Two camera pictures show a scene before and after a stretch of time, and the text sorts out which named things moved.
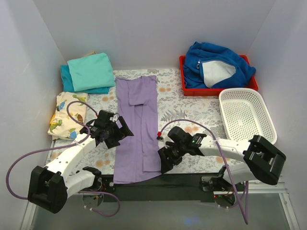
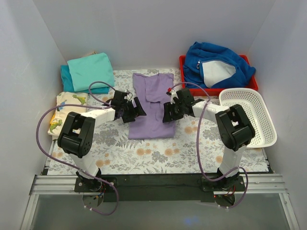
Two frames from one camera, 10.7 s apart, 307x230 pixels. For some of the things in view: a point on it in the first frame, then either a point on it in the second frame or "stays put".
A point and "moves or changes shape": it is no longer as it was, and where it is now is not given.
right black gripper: [168, 158] -> [174, 111]
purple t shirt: [137, 156] moves or changes shape
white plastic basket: [244, 116] stays put
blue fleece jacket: [209, 65] stays put
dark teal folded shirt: [68, 86] stays put
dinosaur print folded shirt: [62, 125] stays put
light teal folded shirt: [91, 71] stays put
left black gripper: [119, 133] -> [132, 110]
